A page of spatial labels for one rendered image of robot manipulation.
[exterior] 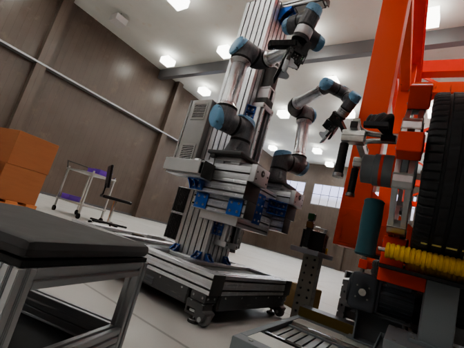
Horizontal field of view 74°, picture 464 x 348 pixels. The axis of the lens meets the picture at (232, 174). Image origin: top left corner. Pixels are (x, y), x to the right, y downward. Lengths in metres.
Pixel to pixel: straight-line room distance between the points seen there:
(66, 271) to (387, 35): 2.27
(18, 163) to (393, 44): 3.31
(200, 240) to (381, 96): 1.42
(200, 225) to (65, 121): 10.82
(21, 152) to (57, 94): 8.88
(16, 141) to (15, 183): 0.40
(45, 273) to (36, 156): 3.16
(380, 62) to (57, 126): 11.14
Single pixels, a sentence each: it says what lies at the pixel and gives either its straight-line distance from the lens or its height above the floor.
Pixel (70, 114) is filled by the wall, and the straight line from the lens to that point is 12.53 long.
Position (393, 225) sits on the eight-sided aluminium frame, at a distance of 1.31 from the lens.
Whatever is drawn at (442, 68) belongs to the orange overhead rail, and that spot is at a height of 3.27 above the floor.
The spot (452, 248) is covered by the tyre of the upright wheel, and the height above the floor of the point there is 0.56.
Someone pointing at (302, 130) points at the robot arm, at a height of 1.24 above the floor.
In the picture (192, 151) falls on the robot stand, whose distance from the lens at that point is 2.03.
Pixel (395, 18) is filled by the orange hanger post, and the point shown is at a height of 2.04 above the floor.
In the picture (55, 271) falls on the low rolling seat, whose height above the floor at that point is 0.29.
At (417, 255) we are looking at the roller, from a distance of 1.28.
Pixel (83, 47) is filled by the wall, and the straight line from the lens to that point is 13.06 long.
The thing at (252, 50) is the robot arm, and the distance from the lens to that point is 1.83.
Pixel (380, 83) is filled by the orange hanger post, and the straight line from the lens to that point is 2.25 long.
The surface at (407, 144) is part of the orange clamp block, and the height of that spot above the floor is 0.84.
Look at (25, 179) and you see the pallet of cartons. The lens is 3.66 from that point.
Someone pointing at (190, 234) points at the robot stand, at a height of 0.35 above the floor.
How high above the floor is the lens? 0.42
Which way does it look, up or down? 10 degrees up
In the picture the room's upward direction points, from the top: 16 degrees clockwise
